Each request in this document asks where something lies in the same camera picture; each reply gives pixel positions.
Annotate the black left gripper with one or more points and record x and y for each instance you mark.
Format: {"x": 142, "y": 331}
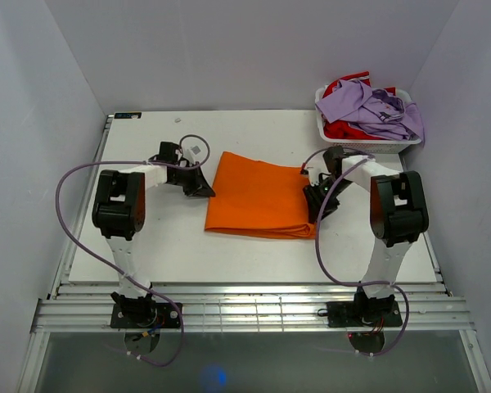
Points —
{"x": 198, "y": 187}

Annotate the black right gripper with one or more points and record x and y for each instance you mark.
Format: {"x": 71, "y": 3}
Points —
{"x": 315, "y": 204}

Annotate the orange trousers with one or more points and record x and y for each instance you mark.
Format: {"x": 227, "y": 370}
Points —
{"x": 258, "y": 199}

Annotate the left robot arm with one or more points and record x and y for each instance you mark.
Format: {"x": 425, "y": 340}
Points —
{"x": 119, "y": 212}

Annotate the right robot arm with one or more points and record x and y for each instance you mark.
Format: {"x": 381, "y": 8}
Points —
{"x": 398, "y": 216}

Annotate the red garment in basket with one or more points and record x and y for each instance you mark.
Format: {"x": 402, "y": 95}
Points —
{"x": 344, "y": 129}

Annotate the white plastic laundry basket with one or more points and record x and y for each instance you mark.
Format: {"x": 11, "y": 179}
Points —
{"x": 374, "y": 146}

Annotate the lilac shirt in basket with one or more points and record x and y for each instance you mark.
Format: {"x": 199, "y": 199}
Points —
{"x": 374, "y": 111}

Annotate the black label on table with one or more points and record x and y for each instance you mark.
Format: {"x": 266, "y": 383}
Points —
{"x": 127, "y": 115}

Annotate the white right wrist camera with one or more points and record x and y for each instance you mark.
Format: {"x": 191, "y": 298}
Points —
{"x": 312, "y": 173}

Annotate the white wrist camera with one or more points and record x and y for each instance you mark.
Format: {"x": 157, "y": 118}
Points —
{"x": 193, "y": 154}
{"x": 312, "y": 173}

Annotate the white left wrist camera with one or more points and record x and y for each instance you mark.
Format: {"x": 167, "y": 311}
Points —
{"x": 193, "y": 154}

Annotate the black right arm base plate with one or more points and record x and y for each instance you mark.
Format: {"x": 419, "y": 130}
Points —
{"x": 345, "y": 314}

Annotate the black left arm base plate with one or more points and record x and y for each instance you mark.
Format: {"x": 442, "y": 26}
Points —
{"x": 164, "y": 316}

